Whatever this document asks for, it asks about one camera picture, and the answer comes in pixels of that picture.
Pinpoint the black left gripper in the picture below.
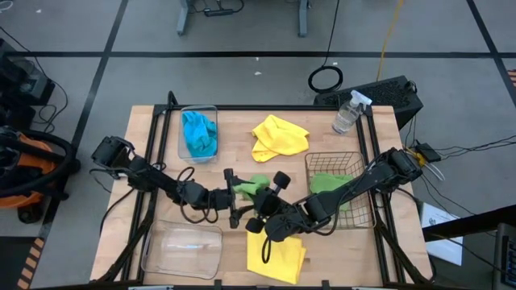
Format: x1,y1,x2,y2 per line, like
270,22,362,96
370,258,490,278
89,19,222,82
200,168,256,230

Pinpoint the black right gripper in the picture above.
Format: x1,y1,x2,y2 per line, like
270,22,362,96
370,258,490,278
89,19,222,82
245,171,292,234

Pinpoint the green microfiber towel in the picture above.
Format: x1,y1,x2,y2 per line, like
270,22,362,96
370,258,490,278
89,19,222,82
232,172,272,203
309,172,356,213

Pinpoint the yellow microfiber towel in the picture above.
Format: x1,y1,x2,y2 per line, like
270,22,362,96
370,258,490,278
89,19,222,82
251,114,310,164
246,229,307,285

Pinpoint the blue microfiber towel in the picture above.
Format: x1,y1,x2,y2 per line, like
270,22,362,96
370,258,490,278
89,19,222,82
193,120,218,159
181,111,207,146

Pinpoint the clear plastic bin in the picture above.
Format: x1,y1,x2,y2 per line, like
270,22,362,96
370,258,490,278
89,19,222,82
177,104,219,164
140,219,224,280

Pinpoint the clear spray bottle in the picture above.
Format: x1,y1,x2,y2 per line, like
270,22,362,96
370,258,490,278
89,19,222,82
331,89,373,135

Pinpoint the small black power adapter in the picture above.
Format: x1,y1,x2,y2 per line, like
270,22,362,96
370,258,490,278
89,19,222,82
414,140,443,163

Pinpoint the white paper sheet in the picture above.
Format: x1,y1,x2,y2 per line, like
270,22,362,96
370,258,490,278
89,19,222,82
420,201,464,267

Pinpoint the grey metal table leg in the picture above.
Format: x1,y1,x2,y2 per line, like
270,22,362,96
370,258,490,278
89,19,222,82
297,0,311,38
177,0,193,36

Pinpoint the black power strip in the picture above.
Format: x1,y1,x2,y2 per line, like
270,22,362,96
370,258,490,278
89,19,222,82
203,7,235,18

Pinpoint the black metal bar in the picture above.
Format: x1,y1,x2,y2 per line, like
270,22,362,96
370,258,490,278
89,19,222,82
422,203,516,243

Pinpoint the orange black striped marker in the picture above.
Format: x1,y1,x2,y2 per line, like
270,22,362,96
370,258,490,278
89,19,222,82
15,236,46,290

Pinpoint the orange black shop vacuum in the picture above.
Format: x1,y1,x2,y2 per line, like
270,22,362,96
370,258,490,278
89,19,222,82
0,126,81,225

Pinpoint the grey device with blue keys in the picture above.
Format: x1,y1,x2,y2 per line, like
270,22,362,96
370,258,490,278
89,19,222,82
492,222,516,290

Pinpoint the black equipment box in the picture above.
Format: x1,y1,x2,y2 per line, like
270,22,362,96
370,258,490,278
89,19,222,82
0,38,56,132

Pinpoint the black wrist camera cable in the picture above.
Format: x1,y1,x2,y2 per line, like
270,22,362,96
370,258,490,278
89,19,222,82
260,235,273,266

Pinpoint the copper wire basket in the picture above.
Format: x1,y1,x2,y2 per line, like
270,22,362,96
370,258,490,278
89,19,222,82
305,151,377,231

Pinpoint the black aluminium table frame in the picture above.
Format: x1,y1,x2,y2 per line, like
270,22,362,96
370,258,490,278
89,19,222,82
94,90,439,288

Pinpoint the coiled black floor cable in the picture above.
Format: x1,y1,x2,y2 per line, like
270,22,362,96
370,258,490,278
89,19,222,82
307,0,344,95

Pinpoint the yellow cable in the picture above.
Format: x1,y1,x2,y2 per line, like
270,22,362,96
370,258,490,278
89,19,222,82
376,0,405,83

